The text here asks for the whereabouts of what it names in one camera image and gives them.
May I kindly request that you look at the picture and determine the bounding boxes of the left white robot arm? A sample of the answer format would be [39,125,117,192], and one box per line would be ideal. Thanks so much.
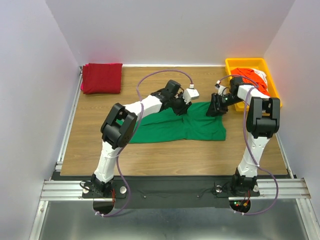
[90,80,200,198]

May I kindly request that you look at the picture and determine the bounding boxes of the right side aluminium rail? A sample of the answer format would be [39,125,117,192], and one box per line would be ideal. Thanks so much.
[275,133,295,179]

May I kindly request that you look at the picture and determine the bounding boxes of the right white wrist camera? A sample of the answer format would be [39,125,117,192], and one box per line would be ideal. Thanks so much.
[215,80,230,96]

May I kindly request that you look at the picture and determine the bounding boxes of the aluminium frame rail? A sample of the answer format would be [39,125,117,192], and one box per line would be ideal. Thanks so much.
[40,178,311,202]

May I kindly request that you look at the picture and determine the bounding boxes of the left side aluminium rail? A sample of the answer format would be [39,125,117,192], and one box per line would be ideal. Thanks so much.
[54,66,83,172]

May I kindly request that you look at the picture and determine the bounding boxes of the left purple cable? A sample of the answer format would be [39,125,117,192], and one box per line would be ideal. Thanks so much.
[94,70,196,218]

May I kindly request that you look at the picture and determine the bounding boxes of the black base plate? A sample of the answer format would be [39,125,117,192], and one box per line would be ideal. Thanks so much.
[82,175,260,209]

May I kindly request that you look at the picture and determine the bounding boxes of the green t shirt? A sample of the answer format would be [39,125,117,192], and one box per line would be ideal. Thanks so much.
[130,102,227,144]

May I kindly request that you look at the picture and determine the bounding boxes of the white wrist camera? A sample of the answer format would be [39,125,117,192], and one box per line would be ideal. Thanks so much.
[182,88,200,104]
[215,80,230,96]

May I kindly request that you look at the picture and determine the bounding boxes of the folded red t shirt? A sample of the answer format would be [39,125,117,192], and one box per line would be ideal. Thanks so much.
[82,63,123,95]

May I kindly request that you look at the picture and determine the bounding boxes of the white t shirt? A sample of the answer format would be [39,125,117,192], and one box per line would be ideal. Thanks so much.
[251,68,268,86]

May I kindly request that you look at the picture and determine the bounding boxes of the orange t shirt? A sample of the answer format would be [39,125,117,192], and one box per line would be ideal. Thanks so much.
[231,67,271,97]

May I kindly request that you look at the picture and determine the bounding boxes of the yellow plastic bin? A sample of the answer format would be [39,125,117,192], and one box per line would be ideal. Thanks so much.
[225,57,280,98]

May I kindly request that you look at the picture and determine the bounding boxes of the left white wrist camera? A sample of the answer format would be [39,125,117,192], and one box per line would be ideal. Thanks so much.
[182,88,200,104]

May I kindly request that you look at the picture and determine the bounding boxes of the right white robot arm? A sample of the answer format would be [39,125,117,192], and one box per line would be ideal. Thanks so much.
[206,74,281,193]

